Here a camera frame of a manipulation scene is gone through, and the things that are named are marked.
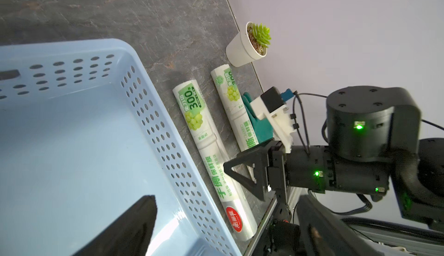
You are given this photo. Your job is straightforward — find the white green plastic wrap roll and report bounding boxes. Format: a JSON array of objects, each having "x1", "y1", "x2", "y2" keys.
[
  {"x1": 173, "y1": 80, "x2": 258, "y2": 241},
  {"x1": 210, "y1": 64, "x2": 259, "y2": 151}
]

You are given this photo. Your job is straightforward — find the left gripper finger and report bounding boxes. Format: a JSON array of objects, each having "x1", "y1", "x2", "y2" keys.
[{"x1": 75, "y1": 195, "x2": 157, "y2": 256}]

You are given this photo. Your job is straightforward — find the light blue plastic basket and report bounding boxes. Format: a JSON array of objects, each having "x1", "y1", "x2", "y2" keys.
[{"x1": 1, "y1": 39, "x2": 240, "y2": 256}]

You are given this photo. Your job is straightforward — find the teal rubber glove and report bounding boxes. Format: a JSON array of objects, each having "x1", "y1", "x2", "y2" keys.
[{"x1": 242, "y1": 92, "x2": 274, "y2": 143}]

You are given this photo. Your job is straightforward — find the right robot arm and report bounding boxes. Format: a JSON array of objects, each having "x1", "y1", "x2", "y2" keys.
[{"x1": 224, "y1": 86, "x2": 444, "y2": 256}]

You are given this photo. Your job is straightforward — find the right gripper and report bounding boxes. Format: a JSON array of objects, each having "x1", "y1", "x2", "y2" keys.
[{"x1": 223, "y1": 140, "x2": 333, "y2": 205}]

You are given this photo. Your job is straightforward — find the small potted succulent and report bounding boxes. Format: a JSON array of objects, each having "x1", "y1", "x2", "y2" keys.
[{"x1": 225, "y1": 22, "x2": 272, "y2": 67}]

